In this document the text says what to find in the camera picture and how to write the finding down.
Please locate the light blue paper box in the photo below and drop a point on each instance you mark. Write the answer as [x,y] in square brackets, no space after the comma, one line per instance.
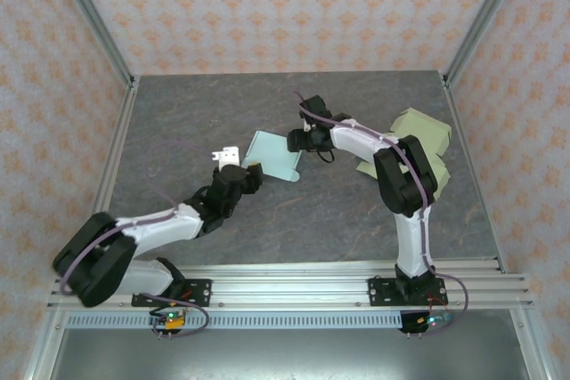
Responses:
[271,157]

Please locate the pale green paper box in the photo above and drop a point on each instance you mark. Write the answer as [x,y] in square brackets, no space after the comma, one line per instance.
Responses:
[423,131]

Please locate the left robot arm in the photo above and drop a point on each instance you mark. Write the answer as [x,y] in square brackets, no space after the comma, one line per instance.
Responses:
[156,228]

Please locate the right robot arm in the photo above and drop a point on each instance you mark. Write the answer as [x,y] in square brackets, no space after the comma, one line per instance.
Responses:
[401,184]

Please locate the small circuit board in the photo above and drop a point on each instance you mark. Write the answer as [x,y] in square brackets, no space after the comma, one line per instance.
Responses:
[434,320]
[169,320]

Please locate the grey metal sheet panel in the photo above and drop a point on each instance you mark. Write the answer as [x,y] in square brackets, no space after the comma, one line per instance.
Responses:
[289,353]

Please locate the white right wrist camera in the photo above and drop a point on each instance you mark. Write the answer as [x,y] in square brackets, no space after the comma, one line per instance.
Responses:
[306,125]

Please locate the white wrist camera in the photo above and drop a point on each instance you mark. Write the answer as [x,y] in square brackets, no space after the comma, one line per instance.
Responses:
[306,125]
[228,156]

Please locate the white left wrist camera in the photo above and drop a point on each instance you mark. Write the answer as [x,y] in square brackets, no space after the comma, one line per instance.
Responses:
[228,156]

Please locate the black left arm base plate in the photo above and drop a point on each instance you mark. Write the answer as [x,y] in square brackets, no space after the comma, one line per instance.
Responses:
[200,291]

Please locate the aluminium table side rail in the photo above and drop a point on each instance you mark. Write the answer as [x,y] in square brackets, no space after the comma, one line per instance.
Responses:
[111,166]
[475,153]

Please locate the aluminium mounting rail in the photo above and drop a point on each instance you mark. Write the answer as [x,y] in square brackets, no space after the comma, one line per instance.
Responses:
[289,286]

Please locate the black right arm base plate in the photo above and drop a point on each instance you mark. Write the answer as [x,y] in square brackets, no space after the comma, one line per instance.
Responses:
[378,291]

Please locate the aluminium frame post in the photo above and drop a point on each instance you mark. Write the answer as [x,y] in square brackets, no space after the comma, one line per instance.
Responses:
[481,19]
[97,19]

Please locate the aluminium frame leg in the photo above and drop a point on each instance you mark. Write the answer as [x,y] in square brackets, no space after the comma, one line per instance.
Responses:
[44,349]
[532,349]

